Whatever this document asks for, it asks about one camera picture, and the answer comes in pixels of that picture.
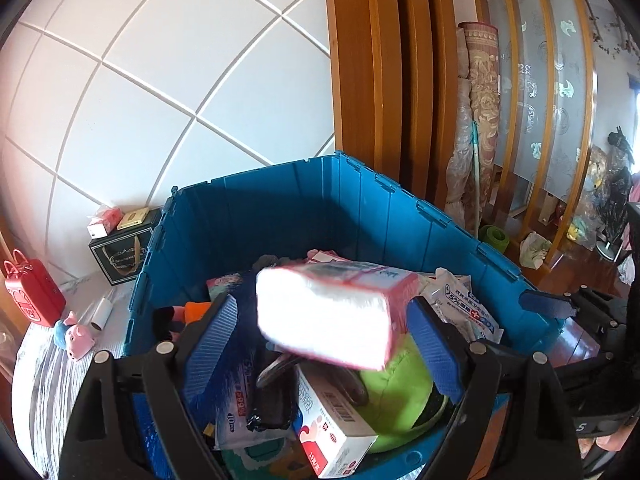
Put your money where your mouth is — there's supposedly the small pink tissue pack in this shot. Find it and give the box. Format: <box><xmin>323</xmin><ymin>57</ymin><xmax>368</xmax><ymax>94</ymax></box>
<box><xmin>87</xmin><ymin>206</ymin><xmax>125</xmax><ymax>239</ymax></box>

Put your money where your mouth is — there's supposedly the green tape roll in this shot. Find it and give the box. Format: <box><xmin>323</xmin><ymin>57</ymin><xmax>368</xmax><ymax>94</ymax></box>
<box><xmin>479</xmin><ymin>225</ymin><xmax>511</xmax><ymax>256</ymax></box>

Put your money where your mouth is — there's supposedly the white plastic bag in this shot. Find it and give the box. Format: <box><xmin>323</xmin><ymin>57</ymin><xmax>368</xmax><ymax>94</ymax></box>
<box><xmin>520</xmin><ymin>232</ymin><xmax>552</xmax><ymax>269</ymax></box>

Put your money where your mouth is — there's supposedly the black gift bag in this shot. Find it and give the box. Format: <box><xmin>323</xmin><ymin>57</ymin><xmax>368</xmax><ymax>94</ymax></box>
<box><xmin>89</xmin><ymin>207</ymin><xmax>163</xmax><ymax>287</ymax></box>

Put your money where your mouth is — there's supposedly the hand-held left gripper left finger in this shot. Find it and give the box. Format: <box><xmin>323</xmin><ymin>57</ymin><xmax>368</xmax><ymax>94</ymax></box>
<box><xmin>57</xmin><ymin>292</ymin><xmax>240</xmax><ymax>480</ymax></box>

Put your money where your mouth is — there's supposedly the white wipes pack blue print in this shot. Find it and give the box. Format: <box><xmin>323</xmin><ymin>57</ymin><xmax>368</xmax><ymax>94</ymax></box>
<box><xmin>420</xmin><ymin>267</ymin><xmax>506</xmax><ymax>346</ymax></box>

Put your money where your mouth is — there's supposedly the pink pig plush toy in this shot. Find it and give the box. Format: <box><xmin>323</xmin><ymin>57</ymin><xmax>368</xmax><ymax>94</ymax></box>
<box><xmin>52</xmin><ymin>311</ymin><xmax>97</xmax><ymax>361</ymax></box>

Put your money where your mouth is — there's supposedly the blue white wet wipes pack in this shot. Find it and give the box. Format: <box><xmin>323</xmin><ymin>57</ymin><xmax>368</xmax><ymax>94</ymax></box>
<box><xmin>215</xmin><ymin>345</ymin><xmax>296</xmax><ymax>453</ymax></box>

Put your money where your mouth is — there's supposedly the rolled patterned rug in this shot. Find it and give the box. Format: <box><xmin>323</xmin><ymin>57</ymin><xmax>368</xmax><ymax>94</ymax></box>
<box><xmin>457</xmin><ymin>21</ymin><xmax>502</xmax><ymax>171</ymax></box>

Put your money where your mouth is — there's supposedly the floral tissue pack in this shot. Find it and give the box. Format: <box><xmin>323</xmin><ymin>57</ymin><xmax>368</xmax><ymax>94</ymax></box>
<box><xmin>206</xmin><ymin>272</ymin><xmax>261</xmax><ymax>307</ymax></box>

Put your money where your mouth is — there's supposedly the dark plush toy with orange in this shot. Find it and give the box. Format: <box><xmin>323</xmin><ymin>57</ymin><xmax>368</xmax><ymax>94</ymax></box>
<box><xmin>152</xmin><ymin>300</ymin><xmax>217</xmax><ymax>346</ymax></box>

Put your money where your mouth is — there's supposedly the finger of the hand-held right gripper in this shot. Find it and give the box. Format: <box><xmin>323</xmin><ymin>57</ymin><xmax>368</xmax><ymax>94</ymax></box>
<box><xmin>519</xmin><ymin>287</ymin><xmax>628</xmax><ymax>330</ymax></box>

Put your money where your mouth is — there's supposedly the wooden door frame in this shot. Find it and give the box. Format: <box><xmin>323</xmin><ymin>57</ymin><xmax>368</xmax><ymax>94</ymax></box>
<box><xmin>322</xmin><ymin>0</ymin><xmax>462</xmax><ymax>202</ymax></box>

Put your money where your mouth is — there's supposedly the red carry box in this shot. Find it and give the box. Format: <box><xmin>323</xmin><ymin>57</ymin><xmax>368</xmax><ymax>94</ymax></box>
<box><xmin>4</xmin><ymin>249</ymin><xmax>67</xmax><ymax>329</ymax></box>

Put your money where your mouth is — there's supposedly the white box with pink print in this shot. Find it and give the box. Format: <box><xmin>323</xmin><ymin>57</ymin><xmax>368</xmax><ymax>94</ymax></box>
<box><xmin>292</xmin><ymin>362</ymin><xmax>379</xmax><ymax>479</ymax></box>

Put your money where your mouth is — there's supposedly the black plastic bag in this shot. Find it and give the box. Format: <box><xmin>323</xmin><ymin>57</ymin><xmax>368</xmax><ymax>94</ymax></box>
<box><xmin>247</xmin><ymin>355</ymin><xmax>301</xmax><ymax>432</ymax></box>

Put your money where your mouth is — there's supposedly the frosted glass sliding door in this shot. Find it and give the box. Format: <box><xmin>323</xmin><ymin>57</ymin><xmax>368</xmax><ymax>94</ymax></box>
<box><xmin>480</xmin><ymin>0</ymin><xmax>599</xmax><ymax>266</ymax></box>

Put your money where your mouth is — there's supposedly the green plush toy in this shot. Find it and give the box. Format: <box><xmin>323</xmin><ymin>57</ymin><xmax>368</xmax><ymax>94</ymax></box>
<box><xmin>357</xmin><ymin>335</ymin><xmax>449</xmax><ymax>454</ymax></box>

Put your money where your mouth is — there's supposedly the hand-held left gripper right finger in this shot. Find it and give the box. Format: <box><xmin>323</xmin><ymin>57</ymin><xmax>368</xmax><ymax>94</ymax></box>
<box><xmin>406</xmin><ymin>297</ymin><xmax>583</xmax><ymax>480</ymax></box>

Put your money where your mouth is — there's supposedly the gold box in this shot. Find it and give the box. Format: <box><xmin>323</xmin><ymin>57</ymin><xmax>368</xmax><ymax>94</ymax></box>
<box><xmin>116</xmin><ymin>206</ymin><xmax>150</xmax><ymax>231</ymax></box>

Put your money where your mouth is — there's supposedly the white lint roller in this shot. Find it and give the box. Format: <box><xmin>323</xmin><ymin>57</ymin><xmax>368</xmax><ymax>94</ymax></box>
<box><xmin>90</xmin><ymin>297</ymin><xmax>114</xmax><ymax>332</ymax></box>

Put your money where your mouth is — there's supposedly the blue plastic container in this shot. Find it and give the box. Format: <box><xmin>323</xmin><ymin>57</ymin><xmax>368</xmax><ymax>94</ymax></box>
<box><xmin>122</xmin><ymin>150</ymin><xmax>568</xmax><ymax>480</ymax></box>

